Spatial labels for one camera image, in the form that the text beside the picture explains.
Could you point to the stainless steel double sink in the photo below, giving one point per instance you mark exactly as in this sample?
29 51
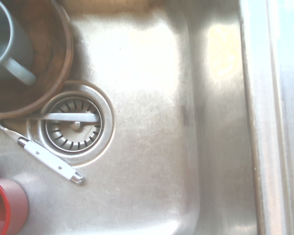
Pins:
149 147

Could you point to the metal sink drain strainer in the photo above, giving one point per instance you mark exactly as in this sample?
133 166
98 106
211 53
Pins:
73 140

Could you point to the brown wooden bowl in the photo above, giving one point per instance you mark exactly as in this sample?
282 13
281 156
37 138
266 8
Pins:
54 61

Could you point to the grey ceramic mug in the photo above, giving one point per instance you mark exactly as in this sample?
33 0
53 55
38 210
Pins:
22 49

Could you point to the red cup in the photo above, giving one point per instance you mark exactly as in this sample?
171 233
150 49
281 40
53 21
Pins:
14 200

